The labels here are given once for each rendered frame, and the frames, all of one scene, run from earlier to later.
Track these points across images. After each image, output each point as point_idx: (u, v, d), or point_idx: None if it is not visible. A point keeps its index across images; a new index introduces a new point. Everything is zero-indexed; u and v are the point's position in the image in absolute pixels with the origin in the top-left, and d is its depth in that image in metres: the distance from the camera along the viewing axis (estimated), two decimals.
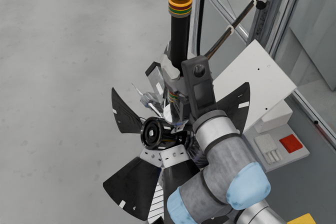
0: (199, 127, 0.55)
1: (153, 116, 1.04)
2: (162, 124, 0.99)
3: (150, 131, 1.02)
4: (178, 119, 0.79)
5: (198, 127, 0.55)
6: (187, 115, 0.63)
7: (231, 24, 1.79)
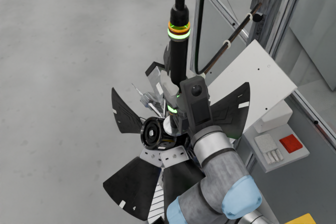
0: (197, 142, 0.59)
1: (153, 116, 1.04)
2: (162, 124, 0.99)
3: (150, 131, 1.02)
4: (177, 130, 0.83)
5: (196, 141, 0.59)
6: (185, 129, 0.68)
7: (231, 24, 1.79)
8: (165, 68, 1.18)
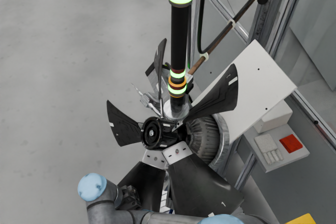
0: None
1: (163, 124, 0.99)
2: (160, 142, 0.98)
3: (151, 131, 1.02)
4: (178, 114, 0.77)
5: None
6: (134, 202, 0.96)
7: None
8: (219, 81, 0.97)
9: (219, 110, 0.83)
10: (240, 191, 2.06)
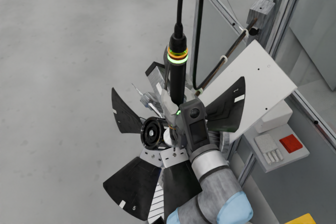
0: (194, 159, 0.64)
1: (164, 127, 0.99)
2: (159, 144, 0.98)
3: (151, 131, 1.02)
4: (176, 142, 0.89)
5: (194, 158, 0.65)
6: (184, 144, 0.73)
7: (231, 24, 1.79)
8: (226, 92, 0.94)
9: (220, 128, 0.82)
10: None
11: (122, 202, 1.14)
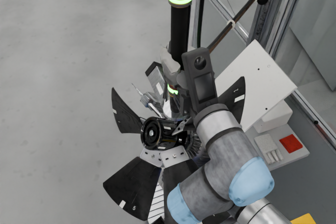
0: (200, 122, 0.53)
1: (164, 127, 0.99)
2: (159, 144, 0.98)
3: (151, 131, 1.02)
4: (178, 114, 0.77)
5: (199, 121, 0.53)
6: (187, 110, 0.62)
7: None
8: (226, 92, 0.94)
9: None
10: None
11: (122, 202, 1.14)
